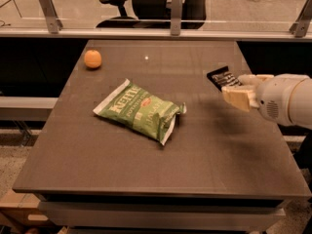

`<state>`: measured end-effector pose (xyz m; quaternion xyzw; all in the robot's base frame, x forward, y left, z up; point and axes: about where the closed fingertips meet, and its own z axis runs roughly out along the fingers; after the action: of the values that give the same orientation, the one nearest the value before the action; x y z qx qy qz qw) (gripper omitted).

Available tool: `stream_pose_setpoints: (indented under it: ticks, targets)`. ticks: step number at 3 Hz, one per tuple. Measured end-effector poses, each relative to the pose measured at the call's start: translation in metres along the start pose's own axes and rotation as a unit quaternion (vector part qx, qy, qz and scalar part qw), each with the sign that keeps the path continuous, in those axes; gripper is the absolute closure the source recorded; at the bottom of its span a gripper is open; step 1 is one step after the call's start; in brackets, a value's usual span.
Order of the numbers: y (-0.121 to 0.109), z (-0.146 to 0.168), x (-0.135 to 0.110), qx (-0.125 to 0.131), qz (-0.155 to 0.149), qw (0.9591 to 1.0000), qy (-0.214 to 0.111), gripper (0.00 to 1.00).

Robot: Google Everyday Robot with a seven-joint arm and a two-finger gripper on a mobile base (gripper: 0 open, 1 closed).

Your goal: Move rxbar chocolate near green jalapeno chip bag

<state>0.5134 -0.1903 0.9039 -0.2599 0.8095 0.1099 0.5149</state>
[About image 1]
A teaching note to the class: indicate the metal bracket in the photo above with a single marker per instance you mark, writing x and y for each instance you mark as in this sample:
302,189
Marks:
301,25
53,22
176,17

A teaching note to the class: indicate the green jalapeno chip bag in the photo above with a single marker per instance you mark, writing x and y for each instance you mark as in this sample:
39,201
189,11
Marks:
137,109

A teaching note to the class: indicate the cardboard box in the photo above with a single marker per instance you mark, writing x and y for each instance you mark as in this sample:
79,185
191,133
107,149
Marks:
22,211

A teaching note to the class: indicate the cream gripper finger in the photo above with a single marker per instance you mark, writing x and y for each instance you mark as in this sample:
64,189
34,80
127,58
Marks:
254,80
241,97

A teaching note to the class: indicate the middle metal bracket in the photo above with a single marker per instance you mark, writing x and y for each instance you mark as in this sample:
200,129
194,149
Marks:
176,17

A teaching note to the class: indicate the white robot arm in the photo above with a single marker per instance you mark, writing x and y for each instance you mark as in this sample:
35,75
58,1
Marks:
285,99

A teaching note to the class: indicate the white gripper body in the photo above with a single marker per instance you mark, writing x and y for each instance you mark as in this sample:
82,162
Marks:
274,97

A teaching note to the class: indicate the orange fruit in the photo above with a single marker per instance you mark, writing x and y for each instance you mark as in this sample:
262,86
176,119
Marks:
92,59

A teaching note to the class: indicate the right metal bracket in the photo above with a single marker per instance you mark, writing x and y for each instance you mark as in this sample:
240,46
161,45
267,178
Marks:
301,25

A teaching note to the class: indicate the black office chair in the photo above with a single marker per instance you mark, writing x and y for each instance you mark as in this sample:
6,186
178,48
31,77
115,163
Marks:
155,14

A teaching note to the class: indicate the left metal bracket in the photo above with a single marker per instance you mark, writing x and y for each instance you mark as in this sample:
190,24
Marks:
53,22

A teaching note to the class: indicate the black rxbar chocolate bar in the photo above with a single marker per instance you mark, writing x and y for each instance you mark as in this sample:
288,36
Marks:
222,77

